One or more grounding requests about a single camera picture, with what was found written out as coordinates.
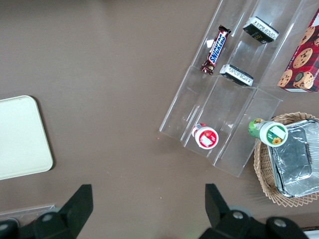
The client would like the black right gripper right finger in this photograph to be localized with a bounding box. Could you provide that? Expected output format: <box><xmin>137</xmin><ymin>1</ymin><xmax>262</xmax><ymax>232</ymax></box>
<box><xmin>199</xmin><ymin>183</ymin><xmax>255</xmax><ymax>239</ymax></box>

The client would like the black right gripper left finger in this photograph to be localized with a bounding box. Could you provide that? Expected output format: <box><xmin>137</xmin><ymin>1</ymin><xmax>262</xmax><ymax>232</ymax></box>
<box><xmin>22</xmin><ymin>184</ymin><xmax>94</xmax><ymax>239</ymax></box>

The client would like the small light wicker basket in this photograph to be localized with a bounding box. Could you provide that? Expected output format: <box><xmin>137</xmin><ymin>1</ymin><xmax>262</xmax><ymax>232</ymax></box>
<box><xmin>253</xmin><ymin>112</ymin><xmax>319</xmax><ymax>207</ymax></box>

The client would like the cream plastic tray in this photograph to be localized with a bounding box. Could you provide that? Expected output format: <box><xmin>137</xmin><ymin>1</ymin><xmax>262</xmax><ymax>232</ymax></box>
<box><xmin>0</xmin><ymin>95</ymin><xmax>54</xmax><ymax>181</ymax></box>

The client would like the aluminium foil tray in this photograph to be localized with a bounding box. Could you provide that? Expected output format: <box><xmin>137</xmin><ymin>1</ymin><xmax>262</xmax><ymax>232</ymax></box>
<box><xmin>270</xmin><ymin>119</ymin><xmax>319</xmax><ymax>198</ymax></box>

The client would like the clear acrylic bottle rack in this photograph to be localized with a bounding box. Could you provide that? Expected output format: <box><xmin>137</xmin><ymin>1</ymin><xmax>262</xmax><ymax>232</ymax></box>
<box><xmin>0</xmin><ymin>204</ymin><xmax>57</xmax><ymax>225</ymax></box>

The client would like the red-lid yogurt drink bottle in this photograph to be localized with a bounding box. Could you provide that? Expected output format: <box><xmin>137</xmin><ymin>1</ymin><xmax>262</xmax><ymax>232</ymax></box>
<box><xmin>191</xmin><ymin>122</ymin><xmax>219</xmax><ymax>150</ymax></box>

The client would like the green-lid drink bottle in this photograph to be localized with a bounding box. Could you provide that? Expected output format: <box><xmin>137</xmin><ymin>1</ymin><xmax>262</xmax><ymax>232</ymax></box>
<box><xmin>247</xmin><ymin>118</ymin><xmax>289</xmax><ymax>148</ymax></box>

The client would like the clear acrylic stepped display stand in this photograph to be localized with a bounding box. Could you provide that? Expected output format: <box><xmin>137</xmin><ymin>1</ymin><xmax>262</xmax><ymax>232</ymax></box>
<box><xmin>159</xmin><ymin>0</ymin><xmax>311</xmax><ymax>178</ymax></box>

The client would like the black snack box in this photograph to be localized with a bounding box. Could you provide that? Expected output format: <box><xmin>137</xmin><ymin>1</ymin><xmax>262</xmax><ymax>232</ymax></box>
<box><xmin>242</xmin><ymin>16</ymin><xmax>280</xmax><ymax>44</ymax></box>
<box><xmin>219</xmin><ymin>64</ymin><xmax>255</xmax><ymax>87</ymax></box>

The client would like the Snickers chocolate bar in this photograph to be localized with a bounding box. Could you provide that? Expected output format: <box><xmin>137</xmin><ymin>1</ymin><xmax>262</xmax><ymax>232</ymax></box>
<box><xmin>200</xmin><ymin>24</ymin><xmax>232</xmax><ymax>75</ymax></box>

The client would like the red chocolate chip cookie box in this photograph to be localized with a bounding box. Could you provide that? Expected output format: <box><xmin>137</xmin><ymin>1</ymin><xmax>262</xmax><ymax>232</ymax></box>
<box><xmin>277</xmin><ymin>8</ymin><xmax>319</xmax><ymax>93</ymax></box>

